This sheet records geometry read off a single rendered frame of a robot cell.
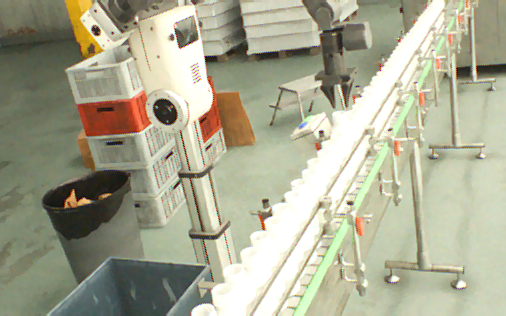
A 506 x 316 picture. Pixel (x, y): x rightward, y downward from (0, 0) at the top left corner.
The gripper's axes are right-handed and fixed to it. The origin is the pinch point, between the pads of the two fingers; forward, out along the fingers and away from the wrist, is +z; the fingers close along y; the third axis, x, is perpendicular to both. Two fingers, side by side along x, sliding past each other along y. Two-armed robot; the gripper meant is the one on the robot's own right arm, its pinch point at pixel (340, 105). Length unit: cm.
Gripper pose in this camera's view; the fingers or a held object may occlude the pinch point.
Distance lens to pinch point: 159.6
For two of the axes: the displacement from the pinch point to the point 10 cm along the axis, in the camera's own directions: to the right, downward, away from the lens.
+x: 3.9, -4.0, 8.3
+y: 9.0, -0.2, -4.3
